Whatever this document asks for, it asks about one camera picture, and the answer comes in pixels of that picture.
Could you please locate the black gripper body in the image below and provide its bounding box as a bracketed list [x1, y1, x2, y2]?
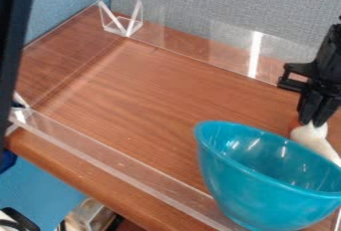
[276, 61, 341, 97]

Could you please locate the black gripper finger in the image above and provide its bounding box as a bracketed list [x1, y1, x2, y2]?
[312, 97, 341, 127]
[298, 91, 322, 124]

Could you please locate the white and orange toy mushroom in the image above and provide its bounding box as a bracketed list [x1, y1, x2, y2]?
[288, 122, 341, 167]

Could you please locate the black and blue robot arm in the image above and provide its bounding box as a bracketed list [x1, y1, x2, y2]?
[0, 0, 341, 164]

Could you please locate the blue plastic bowl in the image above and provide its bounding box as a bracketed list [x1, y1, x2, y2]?
[192, 120, 341, 231]

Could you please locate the clear acrylic table barrier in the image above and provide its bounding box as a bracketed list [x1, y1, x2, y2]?
[7, 3, 314, 231]

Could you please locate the dark blue object at left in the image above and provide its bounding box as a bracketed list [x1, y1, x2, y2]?
[0, 150, 17, 173]

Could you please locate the black and white wheel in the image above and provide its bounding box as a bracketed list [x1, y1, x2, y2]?
[0, 207, 41, 231]

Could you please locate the clear acrylic corner bracket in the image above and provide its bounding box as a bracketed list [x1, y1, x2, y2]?
[97, 1, 144, 38]

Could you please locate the metal frame under table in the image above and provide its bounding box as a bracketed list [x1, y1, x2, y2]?
[54, 198, 117, 231]

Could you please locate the clear acrylic left bracket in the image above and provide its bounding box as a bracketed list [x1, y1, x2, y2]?
[6, 92, 30, 134]

